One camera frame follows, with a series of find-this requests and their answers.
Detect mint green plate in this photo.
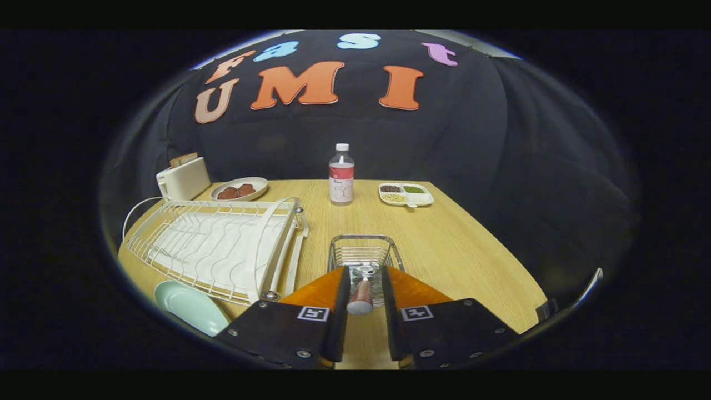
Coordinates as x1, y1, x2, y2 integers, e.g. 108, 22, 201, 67
154, 280, 231, 337

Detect metal wire basket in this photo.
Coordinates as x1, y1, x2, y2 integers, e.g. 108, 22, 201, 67
327, 234, 405, 308

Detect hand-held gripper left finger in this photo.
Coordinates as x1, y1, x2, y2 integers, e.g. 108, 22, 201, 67
214, 266, 352, 370

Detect white divided tray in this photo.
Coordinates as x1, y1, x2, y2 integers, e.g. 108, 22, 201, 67
378, 182, 435, 208

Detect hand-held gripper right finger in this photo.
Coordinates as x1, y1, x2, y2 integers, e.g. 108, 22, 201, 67
380, 266, 521, 370

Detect white toaster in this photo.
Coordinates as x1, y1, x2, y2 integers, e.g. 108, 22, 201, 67
156, 157, 212, 202

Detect pink handled spoon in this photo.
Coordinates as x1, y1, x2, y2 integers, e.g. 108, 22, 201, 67
347, 266, 379, 316

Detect white toaster cable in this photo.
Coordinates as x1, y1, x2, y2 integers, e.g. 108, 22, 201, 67
122, 196, 167, 241

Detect white dish rack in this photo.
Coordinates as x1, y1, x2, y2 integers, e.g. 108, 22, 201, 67
126, 197, 310, 306

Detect clear bottle with red label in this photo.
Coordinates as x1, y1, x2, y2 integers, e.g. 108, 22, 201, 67
329, 143, 355, 206

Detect cream round dish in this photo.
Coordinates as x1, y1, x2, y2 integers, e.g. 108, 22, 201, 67
211, 177, 269, 202

